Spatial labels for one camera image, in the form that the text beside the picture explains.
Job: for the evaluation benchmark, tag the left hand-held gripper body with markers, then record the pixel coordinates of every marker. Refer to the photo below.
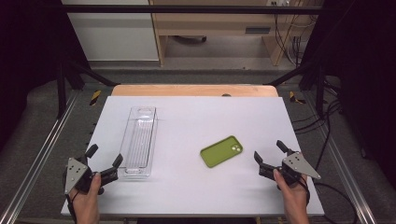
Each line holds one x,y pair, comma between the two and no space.
74,172

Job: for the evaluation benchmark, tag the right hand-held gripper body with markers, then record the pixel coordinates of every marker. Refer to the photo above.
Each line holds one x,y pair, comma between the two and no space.
299,166

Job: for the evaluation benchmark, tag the clear plastic container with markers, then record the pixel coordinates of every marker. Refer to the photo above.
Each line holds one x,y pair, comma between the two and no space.
138,140

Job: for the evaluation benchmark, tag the green phone case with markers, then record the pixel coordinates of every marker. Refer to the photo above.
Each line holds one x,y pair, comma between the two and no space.
219,152

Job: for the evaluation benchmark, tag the person's left hand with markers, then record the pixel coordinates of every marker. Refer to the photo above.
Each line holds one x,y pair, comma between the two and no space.
87,202

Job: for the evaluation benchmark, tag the person's right hand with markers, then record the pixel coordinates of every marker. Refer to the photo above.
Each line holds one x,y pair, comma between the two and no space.
294,199

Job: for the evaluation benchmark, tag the yellow black tape marker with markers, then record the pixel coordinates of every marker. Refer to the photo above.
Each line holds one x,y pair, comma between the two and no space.
95,97
294,98

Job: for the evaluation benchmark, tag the wooden table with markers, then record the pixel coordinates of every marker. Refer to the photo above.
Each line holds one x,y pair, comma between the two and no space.
186,90

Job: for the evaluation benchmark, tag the black curtain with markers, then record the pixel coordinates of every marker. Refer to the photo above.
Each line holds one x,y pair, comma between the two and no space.
25,62
367,77

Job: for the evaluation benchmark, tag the white cabinet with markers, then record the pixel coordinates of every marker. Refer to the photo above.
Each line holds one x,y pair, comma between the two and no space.
115,37

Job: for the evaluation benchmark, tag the white power strip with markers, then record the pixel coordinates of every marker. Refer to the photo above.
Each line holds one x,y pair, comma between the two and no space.
278,2

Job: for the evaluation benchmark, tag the light wooden desk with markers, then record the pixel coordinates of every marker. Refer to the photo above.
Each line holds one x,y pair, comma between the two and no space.
202,25

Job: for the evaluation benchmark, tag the aluminium floor rail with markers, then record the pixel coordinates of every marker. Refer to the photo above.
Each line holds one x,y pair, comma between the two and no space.
37,161
345,168

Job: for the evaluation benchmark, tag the black frame post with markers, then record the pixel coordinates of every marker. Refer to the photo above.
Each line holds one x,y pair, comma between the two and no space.
320,93
61,90

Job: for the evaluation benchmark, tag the black diagonal frame strut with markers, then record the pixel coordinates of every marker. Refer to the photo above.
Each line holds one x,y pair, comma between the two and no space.
289,74
93,74

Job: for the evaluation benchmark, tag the black horizontal frame bar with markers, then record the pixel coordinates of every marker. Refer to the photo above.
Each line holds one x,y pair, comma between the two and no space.
186,9

